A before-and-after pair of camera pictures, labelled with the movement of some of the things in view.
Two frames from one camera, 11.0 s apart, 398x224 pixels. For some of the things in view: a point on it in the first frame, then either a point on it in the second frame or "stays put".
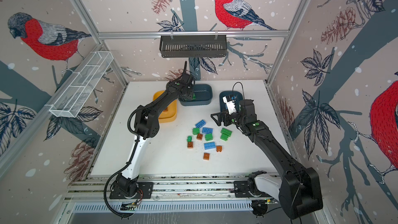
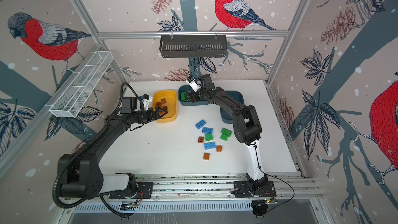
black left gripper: (190, 96) to (157, 115)
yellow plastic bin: (169, 114) stays put
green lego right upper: (226, 131) stays put
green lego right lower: (224, 137) stays put
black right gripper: (227, 116) to (194, 95)
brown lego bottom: (206, 156) stays put
